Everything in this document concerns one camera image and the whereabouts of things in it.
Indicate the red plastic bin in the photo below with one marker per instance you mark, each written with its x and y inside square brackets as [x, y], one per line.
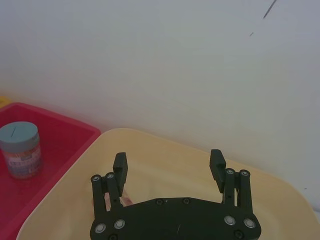
[62, 150]

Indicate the cream plastic bin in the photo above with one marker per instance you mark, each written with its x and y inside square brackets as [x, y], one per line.
[175, 175]

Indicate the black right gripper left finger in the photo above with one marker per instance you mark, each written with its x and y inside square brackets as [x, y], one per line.
[121, 170]

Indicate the jar with grey-blue lid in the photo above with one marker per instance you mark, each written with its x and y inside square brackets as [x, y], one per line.
[21, 150]

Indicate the small reddish packet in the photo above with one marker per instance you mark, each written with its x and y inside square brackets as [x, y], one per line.
[126, 198]

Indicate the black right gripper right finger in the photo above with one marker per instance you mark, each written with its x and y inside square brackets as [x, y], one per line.
[217, 170]

